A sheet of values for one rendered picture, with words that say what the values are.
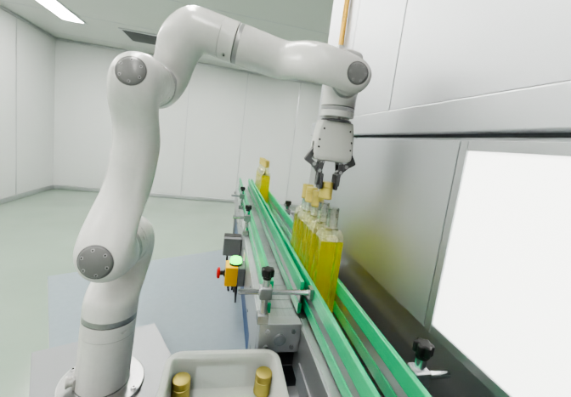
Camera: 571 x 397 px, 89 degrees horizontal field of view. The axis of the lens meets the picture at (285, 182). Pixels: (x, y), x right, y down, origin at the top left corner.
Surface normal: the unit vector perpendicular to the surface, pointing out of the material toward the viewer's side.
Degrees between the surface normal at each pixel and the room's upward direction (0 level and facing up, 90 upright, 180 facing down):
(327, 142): 92
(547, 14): 90
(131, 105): 128
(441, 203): 90
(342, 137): 91
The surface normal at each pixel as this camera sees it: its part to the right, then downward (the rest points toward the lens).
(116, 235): 0.48, -0.29
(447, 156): -0.97, -0.10
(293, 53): -0.60, -0.11
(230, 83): 0.19, 0.15
